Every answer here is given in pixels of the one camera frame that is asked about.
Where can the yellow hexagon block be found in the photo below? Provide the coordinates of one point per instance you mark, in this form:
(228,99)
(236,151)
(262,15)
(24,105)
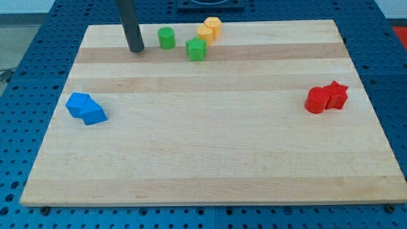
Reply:
(215,24)

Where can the green star block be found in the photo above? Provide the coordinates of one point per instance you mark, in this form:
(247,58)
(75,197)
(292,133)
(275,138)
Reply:
(196,49)

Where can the yellow cylinder block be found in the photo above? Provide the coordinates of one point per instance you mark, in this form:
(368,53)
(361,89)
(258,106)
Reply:
(205,33)

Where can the blue cube block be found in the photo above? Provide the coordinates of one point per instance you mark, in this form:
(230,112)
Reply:
(75,103)

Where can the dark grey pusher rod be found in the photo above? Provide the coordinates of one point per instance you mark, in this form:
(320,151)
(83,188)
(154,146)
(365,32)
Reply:
(130,24)

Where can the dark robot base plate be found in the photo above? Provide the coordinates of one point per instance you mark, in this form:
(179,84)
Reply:
(210,4)

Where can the green cylinder block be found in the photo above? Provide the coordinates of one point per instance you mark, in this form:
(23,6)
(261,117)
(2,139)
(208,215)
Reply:
(166,38)

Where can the red cylinder block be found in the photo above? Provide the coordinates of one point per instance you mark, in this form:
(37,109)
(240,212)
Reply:
(317,99)

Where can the blue triangular block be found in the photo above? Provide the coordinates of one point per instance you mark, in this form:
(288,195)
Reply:
(92,113)

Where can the red star block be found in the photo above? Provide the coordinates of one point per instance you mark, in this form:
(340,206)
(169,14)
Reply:
(337,95)

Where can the wooden board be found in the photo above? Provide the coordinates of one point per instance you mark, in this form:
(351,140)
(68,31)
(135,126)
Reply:
(229,130)

